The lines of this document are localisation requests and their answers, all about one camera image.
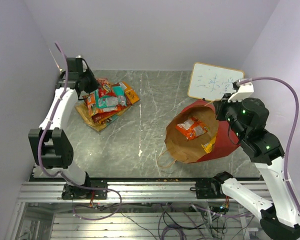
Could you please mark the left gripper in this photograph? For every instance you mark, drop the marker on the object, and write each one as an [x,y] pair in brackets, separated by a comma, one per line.
[95,85]

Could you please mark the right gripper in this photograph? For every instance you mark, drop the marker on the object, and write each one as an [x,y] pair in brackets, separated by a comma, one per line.
[221,105]

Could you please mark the orange Fox's fruits bag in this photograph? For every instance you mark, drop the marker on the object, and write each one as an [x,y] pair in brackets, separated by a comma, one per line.
[90,102]

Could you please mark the red snack packet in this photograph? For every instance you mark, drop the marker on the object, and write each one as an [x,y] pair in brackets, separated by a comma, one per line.
[105,88]

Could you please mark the kraft kettle chips bag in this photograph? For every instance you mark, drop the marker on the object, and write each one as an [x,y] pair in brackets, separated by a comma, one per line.
[83,112]

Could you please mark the teal Fox's candy bag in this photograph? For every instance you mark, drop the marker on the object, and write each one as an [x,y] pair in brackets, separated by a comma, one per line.
[112,99]

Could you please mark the red chips bag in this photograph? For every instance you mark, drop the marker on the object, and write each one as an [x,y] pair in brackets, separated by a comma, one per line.
[100,118]

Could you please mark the red paper bag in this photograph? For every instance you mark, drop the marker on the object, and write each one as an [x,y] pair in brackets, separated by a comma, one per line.
[190,151]

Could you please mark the yellow snack packet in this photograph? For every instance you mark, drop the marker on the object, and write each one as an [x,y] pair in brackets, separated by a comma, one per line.
[208,147]

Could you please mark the orange chips bag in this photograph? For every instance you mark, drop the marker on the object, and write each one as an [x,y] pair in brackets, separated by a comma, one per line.
[129,93]

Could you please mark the orange snack packet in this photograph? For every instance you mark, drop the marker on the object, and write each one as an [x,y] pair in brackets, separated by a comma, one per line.
[192,128]

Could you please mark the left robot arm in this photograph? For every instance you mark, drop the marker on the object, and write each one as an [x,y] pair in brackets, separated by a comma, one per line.
[51,148]

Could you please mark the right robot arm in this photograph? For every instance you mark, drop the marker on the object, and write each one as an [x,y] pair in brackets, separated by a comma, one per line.
[247,117]

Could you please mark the small whiteboard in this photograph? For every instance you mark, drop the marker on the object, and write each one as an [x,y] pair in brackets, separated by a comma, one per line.
[211,82]

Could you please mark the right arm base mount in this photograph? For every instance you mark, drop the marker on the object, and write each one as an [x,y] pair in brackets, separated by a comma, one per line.
[206,189]

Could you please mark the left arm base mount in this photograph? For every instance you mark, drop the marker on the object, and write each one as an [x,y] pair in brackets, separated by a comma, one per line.
[97,191]

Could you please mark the aluminium frame rail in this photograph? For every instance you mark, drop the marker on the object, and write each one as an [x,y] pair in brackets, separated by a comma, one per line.
[134,209]

